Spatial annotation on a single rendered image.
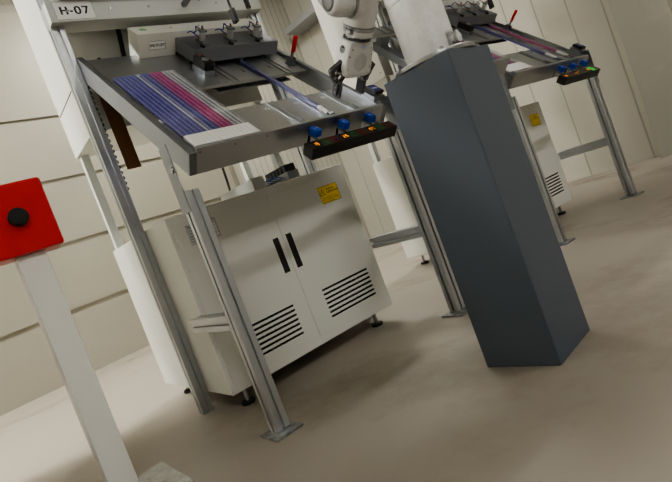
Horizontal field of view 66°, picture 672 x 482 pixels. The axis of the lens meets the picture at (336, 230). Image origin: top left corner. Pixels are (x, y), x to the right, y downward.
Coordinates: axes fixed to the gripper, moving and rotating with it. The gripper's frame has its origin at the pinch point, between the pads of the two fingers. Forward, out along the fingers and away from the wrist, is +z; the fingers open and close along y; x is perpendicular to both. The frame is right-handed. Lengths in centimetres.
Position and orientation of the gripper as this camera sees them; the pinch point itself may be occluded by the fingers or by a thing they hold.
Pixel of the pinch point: (348, 91)
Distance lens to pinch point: 153.2
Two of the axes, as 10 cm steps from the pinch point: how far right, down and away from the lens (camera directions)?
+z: -1.4, 8.0, 5.8
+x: -6.6, -5.1, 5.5
